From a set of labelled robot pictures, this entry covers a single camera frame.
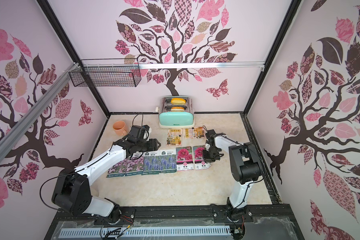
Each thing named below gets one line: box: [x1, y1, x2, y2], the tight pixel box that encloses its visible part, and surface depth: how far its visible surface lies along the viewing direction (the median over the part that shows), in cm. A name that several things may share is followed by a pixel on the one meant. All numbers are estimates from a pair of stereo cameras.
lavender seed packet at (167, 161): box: [159, 149, 177, 173], surface depth 94 cm
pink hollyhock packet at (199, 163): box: [192, 145, 211, 171], surface depth 97 cm
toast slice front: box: [171, 106, 185, 112], surface depth 97 cm
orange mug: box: [113, 120, 128, 137], surface depth 105 cm
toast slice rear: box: [171, 97, 186, 105], surface depth 100 cm
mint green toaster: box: [155, 95, 195, 129], surface depth 102 cm
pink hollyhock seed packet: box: [176, 146, 194, 171], surface depth 97 cm
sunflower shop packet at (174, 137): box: [166, 128, 183, 146], surface depth 108 cm
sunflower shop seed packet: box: [185, 126, 206, 139], surface depth 109 cm
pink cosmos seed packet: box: [125, 151, 144, 177], surface depth 91 cm
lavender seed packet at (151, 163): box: [141, 150, 161, 176], surface depth 94 cm
